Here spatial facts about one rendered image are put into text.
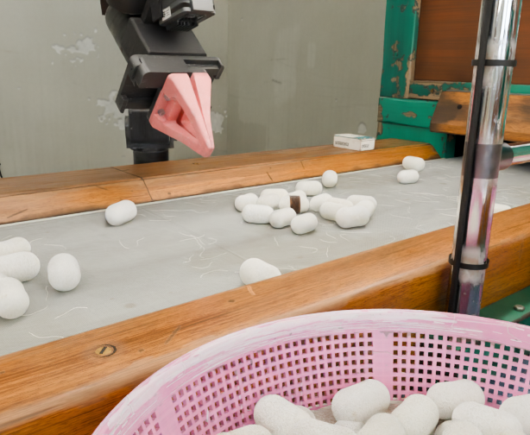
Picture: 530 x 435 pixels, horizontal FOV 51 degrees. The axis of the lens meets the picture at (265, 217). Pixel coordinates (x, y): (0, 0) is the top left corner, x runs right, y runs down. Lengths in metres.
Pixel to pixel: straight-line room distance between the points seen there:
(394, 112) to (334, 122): 1.26
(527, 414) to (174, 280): 0.25
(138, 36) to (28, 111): 2.03
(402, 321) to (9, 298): 0.23
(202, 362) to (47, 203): 0.38
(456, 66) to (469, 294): 0.70
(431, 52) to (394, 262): 0.73
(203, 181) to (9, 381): 0.47
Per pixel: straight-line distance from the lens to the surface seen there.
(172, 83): 0.55
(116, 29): 0.63
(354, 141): 0.92
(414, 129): 1.09
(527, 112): 0.93
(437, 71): 1.08
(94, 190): 0.64
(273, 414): 0.27
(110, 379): 0.26
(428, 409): 0.29
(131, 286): 0.41
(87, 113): 2.66
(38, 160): 2.62
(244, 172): 0.74
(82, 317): 0.37
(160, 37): 0.59
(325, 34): 2.42
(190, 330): 0.29
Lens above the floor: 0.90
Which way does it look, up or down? 15 degrees down
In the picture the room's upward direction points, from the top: 1 degrees clockwise
